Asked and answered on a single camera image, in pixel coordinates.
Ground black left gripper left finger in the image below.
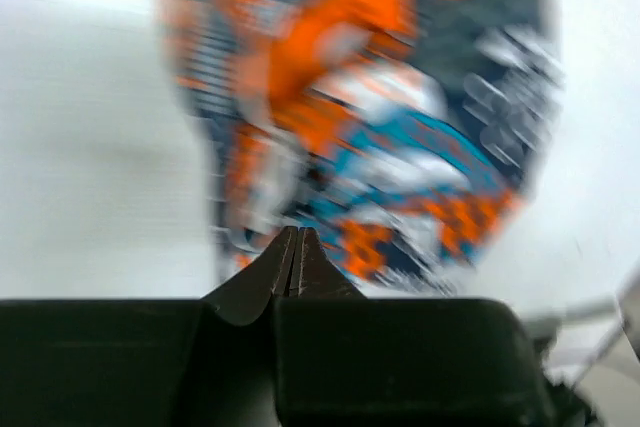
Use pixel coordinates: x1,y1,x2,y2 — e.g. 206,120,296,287
1,227,298,426

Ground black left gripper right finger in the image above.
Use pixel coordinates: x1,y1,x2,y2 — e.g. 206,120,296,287
273,228,555,426

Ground colourful patterned shorts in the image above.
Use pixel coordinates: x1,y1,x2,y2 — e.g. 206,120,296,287
157,0,559,297

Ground aluminium table frame rail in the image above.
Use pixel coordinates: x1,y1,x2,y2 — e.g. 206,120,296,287
524,274,639,385

